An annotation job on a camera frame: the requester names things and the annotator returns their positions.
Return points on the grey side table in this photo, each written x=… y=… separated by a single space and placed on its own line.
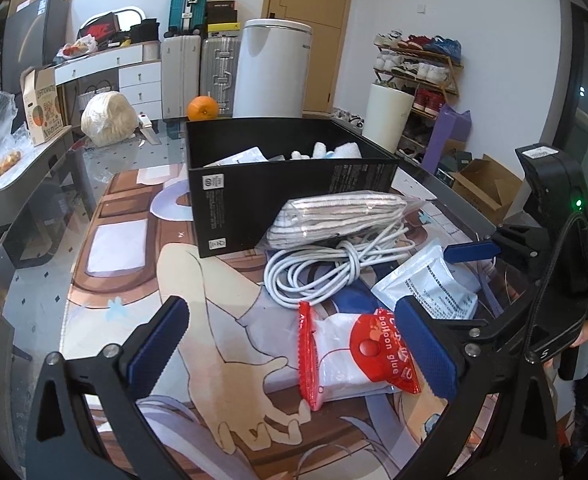
x=24 y=180

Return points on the wooden shoe rack with shoes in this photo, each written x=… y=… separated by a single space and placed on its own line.
x=423 y=75

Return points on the open cardboard box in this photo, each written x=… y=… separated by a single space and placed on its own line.
x=486 y=190

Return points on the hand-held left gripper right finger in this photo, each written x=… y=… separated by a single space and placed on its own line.
x=426 y=347

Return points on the striped cloth in clear bag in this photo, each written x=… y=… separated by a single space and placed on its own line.
x=334 y=217

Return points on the silver suitcase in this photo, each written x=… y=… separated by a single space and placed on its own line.
x=219 y=75

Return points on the black cardboard box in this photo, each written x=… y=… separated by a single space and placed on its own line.
x=244 y=210

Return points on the white knife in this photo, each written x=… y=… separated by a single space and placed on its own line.
x=148 y=129

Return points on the yellow and black box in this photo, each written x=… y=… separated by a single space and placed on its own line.
x=223 y=30

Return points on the orange fruit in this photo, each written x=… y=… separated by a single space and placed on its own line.
x=203 y=109

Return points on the white drawer dresser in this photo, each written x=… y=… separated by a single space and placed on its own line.
x=139 y=80

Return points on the white cylinder planter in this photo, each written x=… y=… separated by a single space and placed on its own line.
x=387 y=115

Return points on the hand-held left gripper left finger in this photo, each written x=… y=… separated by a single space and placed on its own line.
x=156 y=347

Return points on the red snack bag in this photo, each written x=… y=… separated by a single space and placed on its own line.
x=76 y=50

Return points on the bagged white yarn ball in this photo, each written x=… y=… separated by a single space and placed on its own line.
x=108 y=119

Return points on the red and white glue packet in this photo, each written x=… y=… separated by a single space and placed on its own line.
x=344 y=355

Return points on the black and white slippers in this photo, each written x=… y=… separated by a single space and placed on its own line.
x=349 y=117

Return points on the printed cardboard fruit carton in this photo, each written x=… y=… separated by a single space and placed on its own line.
x=44 y=107

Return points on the stack of black boxes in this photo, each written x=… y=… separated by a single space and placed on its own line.
x=221 y=12

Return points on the wooden door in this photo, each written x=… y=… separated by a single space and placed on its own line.
x=314 y=20

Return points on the white suitcase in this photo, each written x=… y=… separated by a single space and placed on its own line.
x=180 y=77

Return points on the white round trash bin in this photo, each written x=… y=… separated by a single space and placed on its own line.
x=271 y=70

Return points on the white medicine packet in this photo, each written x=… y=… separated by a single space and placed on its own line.
x=239 y=156

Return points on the grey fridge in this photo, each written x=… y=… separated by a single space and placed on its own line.
x=34 y=45

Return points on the white small-print packet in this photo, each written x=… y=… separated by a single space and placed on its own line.
x=423 y=285

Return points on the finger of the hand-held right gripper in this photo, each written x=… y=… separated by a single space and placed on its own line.
x=473 y=252
x=503 y=327

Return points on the red and black shoe box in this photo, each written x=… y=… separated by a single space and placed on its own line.
x=99 y=27

